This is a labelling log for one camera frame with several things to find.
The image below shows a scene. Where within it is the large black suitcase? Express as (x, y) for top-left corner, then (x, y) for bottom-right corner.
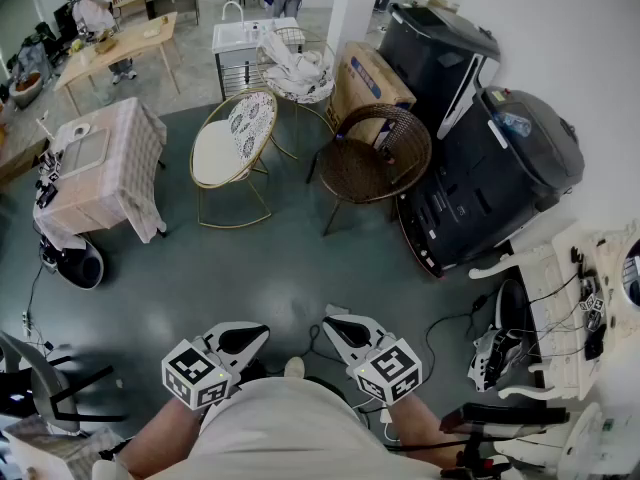
(397, 86), (586, 279)

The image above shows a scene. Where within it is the grey chair with black legs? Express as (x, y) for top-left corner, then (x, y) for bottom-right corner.
(0, 330), (127, 435)

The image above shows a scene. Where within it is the person's white shirt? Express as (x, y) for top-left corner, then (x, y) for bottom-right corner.
(92, 376), (451, 480)

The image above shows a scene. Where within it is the light wooden table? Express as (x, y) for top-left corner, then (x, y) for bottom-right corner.
(52, 11), (181, 115)

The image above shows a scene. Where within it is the person's left forearm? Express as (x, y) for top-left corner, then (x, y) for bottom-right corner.
(117, 395), (214, 479)

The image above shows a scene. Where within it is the table with checked pink cloth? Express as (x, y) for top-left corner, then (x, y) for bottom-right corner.
(32, 96), (168, 244)

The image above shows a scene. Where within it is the white crumpled cloth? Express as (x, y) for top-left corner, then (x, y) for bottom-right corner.
(259, 30), (335, 103)

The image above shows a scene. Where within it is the black device with red button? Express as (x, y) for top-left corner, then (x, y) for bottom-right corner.
(438, 401), (570, 480)

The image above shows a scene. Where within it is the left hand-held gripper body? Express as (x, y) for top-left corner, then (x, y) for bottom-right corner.
(160, 321), (272, 410)

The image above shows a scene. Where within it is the person's right forearm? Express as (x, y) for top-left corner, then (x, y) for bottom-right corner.
(384, 392), (469, 469)

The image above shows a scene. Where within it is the checked cloth covered table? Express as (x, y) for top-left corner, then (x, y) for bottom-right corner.
(0, 414), (126, 480)

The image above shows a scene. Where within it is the black and white headset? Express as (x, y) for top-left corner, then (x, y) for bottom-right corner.
(467, 327), (527, 394)

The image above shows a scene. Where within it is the grey metal desk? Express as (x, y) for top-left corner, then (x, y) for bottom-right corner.
(144, 0), (201, 27)

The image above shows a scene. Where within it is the gold frame round chair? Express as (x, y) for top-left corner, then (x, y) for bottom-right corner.
(188, 87), (279, 229)
(255, 26), (337, 160)

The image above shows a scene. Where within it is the grey serving tray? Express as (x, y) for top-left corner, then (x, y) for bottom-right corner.
(60, 127), (111, 178)

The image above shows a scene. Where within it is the large cardboard box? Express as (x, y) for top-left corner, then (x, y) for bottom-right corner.
(324, 40), (417, 147)

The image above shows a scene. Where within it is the white ornate vanity table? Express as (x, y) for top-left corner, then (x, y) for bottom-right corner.
(468, 220), (640, 403)

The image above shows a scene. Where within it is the clear water bottle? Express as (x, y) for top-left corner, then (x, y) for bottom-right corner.
(494, 111), (532, 137)

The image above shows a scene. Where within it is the grey round floor appliance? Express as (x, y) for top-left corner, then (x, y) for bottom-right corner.
(42, 236), (105, 290)

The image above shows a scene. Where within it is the spare hand-held gripper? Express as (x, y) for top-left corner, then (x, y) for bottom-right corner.
(578, 291), (607, 330)
(35, 150), (64, 207)

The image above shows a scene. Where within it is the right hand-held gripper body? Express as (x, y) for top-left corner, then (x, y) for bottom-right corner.
(322, 303), (424, 404)

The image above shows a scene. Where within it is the white sink cabinet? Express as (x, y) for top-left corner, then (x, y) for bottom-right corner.
(211, 0), (305, 100)

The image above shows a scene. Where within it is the brown wicker chair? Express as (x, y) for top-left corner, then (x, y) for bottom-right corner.
(305, 102), (433, 237)

